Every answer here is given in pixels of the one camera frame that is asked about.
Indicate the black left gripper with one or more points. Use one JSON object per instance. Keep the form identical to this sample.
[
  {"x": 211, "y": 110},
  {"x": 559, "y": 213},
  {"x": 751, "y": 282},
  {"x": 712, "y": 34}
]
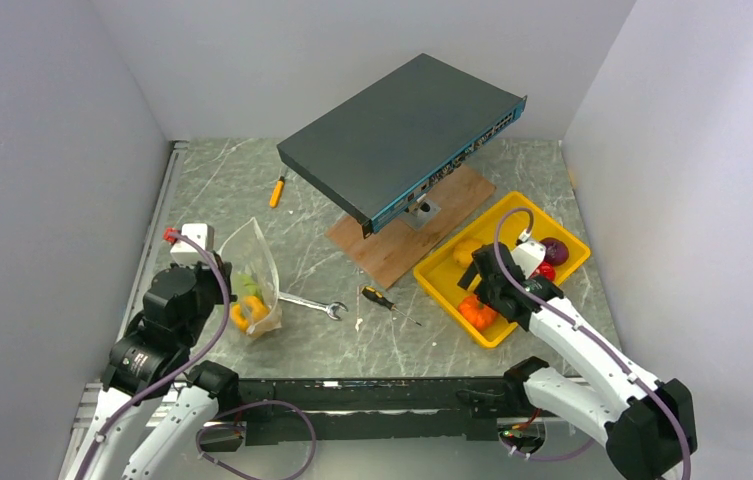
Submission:
[{"x": 211, "y": 272}]

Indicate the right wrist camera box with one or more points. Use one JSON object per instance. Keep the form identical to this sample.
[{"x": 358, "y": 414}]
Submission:
[{"x": 528, "y": 256}]

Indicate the silver wrench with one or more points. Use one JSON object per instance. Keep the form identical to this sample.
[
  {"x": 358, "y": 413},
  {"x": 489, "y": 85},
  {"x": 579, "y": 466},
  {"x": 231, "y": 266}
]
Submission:
[{"x": 332, "y": 309}]

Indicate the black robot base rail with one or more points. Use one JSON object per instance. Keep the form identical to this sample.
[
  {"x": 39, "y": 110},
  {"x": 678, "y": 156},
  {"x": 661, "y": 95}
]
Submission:
[{"x": 475, "y": 408}]

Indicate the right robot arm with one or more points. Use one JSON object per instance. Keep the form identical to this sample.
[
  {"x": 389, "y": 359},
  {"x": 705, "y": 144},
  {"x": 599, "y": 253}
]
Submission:
[{"x": 646, "y": 425}]

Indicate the clear polka dot zip bag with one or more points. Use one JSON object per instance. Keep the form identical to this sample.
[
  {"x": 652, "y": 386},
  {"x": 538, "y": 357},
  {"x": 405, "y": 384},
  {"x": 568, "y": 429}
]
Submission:
[{"x": 248, "y": 252}]

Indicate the black yellow screwdriver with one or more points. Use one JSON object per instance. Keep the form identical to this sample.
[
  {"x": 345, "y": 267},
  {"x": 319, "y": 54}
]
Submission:
[{"x": 378, "y": 298}]

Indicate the wooden base board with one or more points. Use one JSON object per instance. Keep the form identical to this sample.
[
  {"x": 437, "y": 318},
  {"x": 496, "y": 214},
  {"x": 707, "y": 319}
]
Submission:
[{"x": 393, "y": 251}]

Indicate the yellow bell pepper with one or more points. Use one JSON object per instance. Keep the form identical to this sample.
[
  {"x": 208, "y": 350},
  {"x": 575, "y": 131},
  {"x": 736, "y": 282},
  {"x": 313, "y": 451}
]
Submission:
[{"x": 247, "y": 312}]

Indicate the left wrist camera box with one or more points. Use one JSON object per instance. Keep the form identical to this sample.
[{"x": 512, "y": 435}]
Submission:
[{"x": 189, "y": 242}]

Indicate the metal stand post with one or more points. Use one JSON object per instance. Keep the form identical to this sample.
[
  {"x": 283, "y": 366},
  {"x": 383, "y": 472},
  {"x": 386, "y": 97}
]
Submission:
[{"x": 419, "y": 213}]

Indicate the tan potato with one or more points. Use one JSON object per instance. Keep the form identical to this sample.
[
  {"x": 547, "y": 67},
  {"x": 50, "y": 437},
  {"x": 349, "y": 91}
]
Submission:
[{"x": 462, "y": 253}]

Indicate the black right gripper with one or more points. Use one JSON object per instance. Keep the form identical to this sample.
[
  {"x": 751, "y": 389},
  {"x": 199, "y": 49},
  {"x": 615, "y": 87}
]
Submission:
[{"x": 469, "y": 276}]

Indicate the dark network switch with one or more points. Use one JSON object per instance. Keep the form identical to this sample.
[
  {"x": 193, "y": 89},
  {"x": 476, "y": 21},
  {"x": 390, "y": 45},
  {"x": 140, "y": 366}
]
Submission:
[{"x": 380, "y": 151}]

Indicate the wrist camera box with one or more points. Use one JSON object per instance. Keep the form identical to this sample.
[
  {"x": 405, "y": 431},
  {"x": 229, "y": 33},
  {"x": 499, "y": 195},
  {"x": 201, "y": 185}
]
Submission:
[
  {"x": 189, "y": 242},
  {"x": 528, "y": 256}
]

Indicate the purple onion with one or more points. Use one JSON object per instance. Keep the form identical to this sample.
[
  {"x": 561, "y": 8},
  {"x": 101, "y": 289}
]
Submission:
[{"x": 556, "y": 251}]

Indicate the small orange pumpkin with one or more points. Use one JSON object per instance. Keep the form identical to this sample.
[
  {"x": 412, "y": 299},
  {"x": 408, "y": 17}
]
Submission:
[{"x": 476, "y": 313}]

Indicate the red bell pepper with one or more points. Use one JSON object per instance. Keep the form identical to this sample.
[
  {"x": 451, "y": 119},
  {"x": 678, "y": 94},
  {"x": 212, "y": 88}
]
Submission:
[{"x": 545, "y": 270}]

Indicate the green cabbage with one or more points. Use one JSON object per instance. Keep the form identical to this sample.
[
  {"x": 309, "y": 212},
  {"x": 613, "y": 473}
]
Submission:
[{"x": 249, "y": 285}]

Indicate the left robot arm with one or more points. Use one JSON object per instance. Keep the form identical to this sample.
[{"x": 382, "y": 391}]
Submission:
[{"x": 141, "y": 370}]

